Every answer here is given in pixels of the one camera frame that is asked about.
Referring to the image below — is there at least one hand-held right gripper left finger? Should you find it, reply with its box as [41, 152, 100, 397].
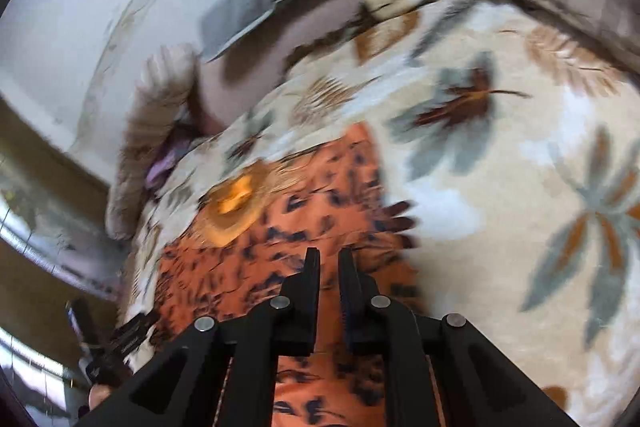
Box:
[75, 248, 321, 427]

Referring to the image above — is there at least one orange black floral cloth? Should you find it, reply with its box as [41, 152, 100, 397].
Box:
[157, 122, 446, 427]

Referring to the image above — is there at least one patterned glass window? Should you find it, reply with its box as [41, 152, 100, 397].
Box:
[0, 147, 126, 298]

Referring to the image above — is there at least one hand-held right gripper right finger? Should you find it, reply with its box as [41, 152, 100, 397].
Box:
[338, 248, 576, 427]

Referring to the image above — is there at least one purple cloth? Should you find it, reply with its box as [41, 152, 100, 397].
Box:
[145, 137, 191, 188]

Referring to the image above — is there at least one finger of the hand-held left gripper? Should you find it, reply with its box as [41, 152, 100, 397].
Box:
[107, 309, 162, 355]
[67, 299, 98, 358]

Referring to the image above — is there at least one person's left hand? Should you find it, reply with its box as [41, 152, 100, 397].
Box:
[90, 384, 118, 408]

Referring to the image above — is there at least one cream leaf print blanket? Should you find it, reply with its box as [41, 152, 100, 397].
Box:
[122, 0, 640, 427]

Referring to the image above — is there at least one beige striped bolster pillow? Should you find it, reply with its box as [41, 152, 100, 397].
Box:
[107, 44, 201, 240]

